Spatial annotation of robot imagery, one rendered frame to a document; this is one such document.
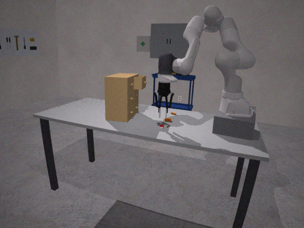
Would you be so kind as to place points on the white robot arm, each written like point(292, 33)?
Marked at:
point(238, 57)

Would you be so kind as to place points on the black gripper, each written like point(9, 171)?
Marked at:
point(163, 90)

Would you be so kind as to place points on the small tan wooden chest of drawers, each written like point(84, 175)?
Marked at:
point(116, 95)

